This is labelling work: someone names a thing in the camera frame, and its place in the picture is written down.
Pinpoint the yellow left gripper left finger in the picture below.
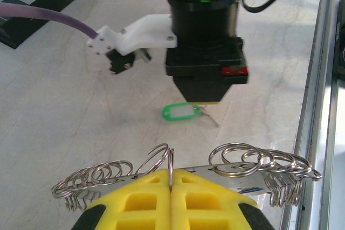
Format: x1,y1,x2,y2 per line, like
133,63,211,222
71,169,173,230

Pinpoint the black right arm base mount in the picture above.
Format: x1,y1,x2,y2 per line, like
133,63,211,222
333,0,345,80

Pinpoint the blue key tag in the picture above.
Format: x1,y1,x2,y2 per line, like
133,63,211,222
237,186,264,194

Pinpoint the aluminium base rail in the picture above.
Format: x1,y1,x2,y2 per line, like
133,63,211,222
293,0,345,230

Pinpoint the green key tag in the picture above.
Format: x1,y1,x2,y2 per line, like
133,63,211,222
161,102,221,128

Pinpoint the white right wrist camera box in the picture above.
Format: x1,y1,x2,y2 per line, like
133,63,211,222
86,14,178,76

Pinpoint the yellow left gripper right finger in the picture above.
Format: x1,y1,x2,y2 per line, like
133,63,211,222
171,169,275,230

